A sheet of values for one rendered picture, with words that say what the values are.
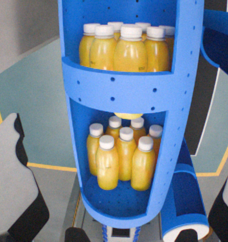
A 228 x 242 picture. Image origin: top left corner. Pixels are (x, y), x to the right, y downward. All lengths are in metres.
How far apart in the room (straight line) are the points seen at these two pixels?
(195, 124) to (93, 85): 1.46
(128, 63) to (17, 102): 1.73
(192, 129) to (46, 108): 1.32
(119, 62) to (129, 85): 0.08
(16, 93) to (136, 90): 1.73
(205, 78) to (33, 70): 1.41
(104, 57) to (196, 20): 0.19
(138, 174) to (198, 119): 1.20
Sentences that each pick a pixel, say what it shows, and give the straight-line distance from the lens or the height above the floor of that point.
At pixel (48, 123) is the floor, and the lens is 1.98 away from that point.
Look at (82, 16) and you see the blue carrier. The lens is 0.50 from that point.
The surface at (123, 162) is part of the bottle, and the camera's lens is 0.59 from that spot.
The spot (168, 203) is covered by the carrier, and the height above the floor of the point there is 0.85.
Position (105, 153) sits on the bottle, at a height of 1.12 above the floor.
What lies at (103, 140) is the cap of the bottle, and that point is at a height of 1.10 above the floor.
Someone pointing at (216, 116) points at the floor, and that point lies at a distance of 1.94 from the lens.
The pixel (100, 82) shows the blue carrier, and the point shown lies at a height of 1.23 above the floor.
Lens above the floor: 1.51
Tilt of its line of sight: 57 degrees down
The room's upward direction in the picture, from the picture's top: 172 degrees counter-clockwise
